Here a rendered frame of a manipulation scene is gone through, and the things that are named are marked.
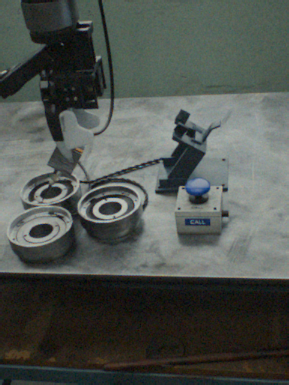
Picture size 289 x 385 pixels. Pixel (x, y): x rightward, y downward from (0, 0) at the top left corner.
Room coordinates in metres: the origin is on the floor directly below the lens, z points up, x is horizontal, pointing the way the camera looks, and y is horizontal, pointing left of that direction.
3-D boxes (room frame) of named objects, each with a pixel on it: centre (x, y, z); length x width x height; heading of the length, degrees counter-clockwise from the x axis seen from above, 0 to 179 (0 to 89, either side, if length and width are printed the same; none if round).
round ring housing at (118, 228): (0.80, 0.07, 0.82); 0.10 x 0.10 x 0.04
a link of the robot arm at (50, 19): (0.83, 0.10, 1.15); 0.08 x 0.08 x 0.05
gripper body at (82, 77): (0.83, 0.09, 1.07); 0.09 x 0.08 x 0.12; 79
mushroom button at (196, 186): (0.77, -0.08, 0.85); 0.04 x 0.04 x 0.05
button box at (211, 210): (0.77, -0.08, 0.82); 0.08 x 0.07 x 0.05; 76
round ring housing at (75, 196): (0.88, 0.17, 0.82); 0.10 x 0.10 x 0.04
